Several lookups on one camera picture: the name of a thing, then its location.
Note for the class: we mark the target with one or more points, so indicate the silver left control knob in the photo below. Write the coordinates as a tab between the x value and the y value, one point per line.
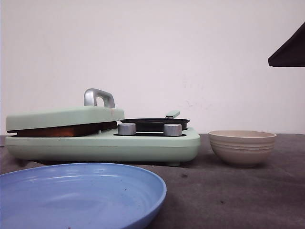
126	129

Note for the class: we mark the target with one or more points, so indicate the black frying pan green handle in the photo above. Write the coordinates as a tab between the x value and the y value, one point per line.
156	124

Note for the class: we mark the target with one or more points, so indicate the breakfast maker hinged lid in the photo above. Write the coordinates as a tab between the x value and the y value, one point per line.
99	106

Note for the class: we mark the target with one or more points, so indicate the white bread slice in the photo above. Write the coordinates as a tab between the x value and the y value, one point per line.
107	125
60	131

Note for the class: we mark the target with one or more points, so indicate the mint green breakfast maker base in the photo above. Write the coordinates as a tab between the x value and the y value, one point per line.
108	146

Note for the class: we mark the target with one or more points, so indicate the grey felt table mat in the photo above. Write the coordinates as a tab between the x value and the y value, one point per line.
206	193

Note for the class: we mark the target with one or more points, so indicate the beige ribbed bowl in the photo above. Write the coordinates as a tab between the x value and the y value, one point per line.
242	148

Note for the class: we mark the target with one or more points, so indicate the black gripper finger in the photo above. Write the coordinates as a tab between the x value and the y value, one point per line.
292	52

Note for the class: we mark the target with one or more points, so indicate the silver right control knob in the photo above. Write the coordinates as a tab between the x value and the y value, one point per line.
172	130

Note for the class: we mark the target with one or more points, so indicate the blue plastic plate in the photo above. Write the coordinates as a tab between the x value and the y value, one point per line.
80	196

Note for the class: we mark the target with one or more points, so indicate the silver control knob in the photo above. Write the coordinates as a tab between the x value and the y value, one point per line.
172	130
126	129

